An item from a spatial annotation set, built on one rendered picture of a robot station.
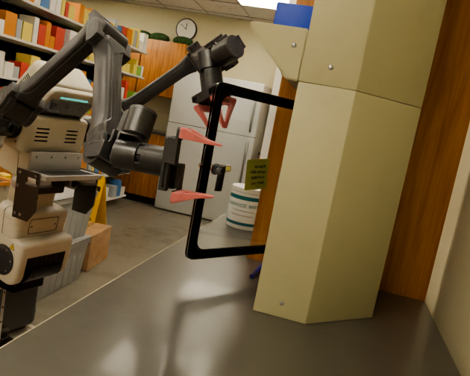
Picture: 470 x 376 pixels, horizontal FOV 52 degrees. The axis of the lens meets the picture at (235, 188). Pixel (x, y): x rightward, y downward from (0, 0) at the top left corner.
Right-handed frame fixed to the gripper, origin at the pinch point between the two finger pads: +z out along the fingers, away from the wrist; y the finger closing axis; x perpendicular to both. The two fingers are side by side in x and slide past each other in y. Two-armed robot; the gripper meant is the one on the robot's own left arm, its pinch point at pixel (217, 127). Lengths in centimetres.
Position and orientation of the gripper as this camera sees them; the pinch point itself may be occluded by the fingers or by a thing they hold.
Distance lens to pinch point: 119.6
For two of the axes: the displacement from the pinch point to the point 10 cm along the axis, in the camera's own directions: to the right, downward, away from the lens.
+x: -7.5, -0.2, -6.6
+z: 1.2, 9.8, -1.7
